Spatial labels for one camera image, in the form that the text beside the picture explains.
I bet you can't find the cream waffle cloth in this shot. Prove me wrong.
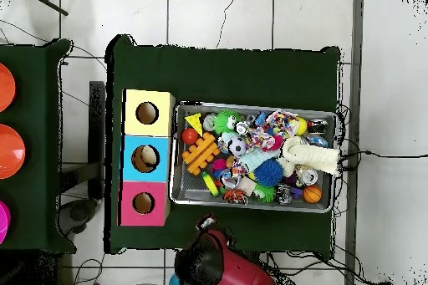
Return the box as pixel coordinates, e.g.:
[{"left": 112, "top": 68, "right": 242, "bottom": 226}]
[{"left": 277, "top": 136, "right": 342, "bottom": 178}]

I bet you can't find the pink bowl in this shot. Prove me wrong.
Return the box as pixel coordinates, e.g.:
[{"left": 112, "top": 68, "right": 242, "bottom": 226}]
[{"left": 0, "top": 200, "right": 12, "bottom": 245}]

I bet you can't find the black rod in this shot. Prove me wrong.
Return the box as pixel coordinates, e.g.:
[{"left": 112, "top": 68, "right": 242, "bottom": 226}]
[{"left": 18, "top": 0, "right": 69, "bottom": 17}]

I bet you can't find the blue spiky ball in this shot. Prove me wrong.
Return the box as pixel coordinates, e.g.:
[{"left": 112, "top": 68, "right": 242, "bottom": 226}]
[{"left": 254, "top": 158, "right": 284, "bottom": 187}]

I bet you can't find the yellow ball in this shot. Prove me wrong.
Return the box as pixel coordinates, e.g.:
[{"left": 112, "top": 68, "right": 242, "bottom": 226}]
[{"left": 296, "top": 117, "right": 309, "bottom": 136}]

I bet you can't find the yellow cheese wedge toy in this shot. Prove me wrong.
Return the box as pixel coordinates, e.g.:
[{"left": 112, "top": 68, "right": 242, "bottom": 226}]
[{"left": 185, "top": 112, "right": 204, "bottom": 136}]

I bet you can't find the green fuzzy toy with eyes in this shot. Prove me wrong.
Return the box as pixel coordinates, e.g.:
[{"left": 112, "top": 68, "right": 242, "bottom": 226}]
[{"left": 213, "top": 109, "right": 245, "bottom": 134}]

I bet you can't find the wooden box with three holes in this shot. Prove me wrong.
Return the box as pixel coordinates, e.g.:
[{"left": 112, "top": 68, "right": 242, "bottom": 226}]
[{"left": 119, "top": 89, "right": 176, "bottom": 227}]

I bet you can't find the small orange basketball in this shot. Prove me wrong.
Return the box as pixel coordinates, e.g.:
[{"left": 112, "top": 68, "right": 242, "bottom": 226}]
[{"left": 302, "top": 185, "right": 323, "bottom": 205}]

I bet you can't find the black and white soccer ball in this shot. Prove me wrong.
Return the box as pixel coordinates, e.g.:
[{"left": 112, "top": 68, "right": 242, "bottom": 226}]
[{"left": 227, "top": 136, "right": 248, "bottom": 158}]

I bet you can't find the wire mesh bin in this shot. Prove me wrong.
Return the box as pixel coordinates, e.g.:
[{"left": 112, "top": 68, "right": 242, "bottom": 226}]
[{"left": 170, "top": 102, "right": 338, "bottom": 214}]

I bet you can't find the orange striped tiger toy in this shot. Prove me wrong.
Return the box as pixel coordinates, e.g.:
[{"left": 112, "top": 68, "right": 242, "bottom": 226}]
[{"left": 223, "top": 188, "right": 250, "bottom": 206}]

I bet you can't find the side table with green cloth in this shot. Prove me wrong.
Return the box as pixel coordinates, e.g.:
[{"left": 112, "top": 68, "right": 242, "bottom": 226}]
[{"left": 0, "top": 38, "right": 74, "bottom": 254}]

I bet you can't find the orange bowl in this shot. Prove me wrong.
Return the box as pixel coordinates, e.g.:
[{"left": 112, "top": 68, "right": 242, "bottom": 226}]
[
  {"left": 0, "top": 63, "right": 17, "bottom": 114},
  {"left": 0, "top": 124, "right": 27, "bottom": 181}
]

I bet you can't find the red ball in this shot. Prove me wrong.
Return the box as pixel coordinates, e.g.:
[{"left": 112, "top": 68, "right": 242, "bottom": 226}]
[{"left": 181, "top": 128, "right": 200, "bottom": 145}]

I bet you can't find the orange plastic building block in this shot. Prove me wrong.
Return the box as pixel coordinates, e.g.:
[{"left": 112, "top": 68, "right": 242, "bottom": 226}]
[{"left": 181, "top": 131, "right": 221, "bottom": 176}]

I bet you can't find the black power cable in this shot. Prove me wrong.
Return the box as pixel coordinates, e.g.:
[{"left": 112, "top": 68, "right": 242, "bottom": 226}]
[{"left": 337, "top": 150, "right": 428, "bottom": 167}]

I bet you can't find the crushed silver can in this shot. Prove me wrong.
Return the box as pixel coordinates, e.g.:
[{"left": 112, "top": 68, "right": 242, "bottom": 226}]
[{"left": 298, "top": 167, "right": 321, "bottom": 188}]

